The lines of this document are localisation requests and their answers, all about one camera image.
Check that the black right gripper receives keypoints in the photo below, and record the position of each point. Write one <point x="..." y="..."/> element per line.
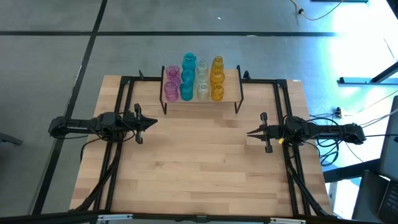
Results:
<point x="273" y="132"/>

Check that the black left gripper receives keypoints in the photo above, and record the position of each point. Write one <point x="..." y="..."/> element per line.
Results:
<point x="132" y="123"/>

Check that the large pink ribbed glass vase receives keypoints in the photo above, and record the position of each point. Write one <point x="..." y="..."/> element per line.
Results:
<point x="170" y="91"/>

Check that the round teal glass vase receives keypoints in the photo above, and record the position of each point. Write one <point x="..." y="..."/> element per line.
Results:
<point x="187" y="76"/>
<point x="186" y="91"/>

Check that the small pink glass vase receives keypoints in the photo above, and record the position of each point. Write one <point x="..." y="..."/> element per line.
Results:
<point x="173" y="71"/>

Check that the round yellow glass vase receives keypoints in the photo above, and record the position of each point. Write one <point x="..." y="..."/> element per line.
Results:
<point x="217" y="92"/>

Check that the clear round glass vase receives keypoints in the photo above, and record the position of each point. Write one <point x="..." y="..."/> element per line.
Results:
<point x="203" y="92"/>

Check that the clear ribbed glass vase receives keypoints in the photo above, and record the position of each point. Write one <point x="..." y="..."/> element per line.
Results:
<point x="201" y="79"/>

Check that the yellow diamond-textured glass vase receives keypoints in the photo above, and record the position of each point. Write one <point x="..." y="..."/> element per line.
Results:
<point x="217" y="77"/>

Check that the square teal glass vase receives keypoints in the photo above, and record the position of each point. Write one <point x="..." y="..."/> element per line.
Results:
<point x="188" y="61"/>

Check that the clear glass bottle vase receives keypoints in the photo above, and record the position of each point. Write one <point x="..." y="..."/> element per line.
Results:
<point x="202" y="66"/>

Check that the tall yellow ribbed glass vase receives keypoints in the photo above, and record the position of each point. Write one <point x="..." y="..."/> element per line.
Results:
<point x="217" y="63"/>

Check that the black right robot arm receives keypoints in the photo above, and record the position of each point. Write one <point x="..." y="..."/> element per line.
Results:
<point x="326" y="132"/>

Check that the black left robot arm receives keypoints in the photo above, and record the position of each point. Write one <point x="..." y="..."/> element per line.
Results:
<point x="77" y="126"/>

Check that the wooden shelf with black legs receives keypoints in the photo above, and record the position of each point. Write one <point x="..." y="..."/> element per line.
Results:
<point x="231" y="90"/>

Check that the small black power adapter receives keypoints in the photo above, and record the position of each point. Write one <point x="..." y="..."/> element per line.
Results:
<point x="338" y="111"/>

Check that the black desk leg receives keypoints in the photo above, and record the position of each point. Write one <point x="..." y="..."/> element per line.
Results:
<point x="348" y="172"/>

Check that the black desk foot bar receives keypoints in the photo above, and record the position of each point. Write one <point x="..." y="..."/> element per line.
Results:
<point x="354" y="81"/>

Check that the grey monitor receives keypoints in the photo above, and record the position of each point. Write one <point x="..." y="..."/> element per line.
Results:
<point x="390" y="140"/>

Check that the grey furniture foot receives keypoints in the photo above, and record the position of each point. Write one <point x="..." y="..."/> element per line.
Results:
<point x="9" y="139"/>

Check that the black metal rig frame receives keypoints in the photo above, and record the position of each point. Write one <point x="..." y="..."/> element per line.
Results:
<point x="149" y="78"/>

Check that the silver metal bracket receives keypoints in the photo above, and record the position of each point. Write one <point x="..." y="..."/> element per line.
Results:
<point x="115" y="216"/>
<point x="287" y="221"/>

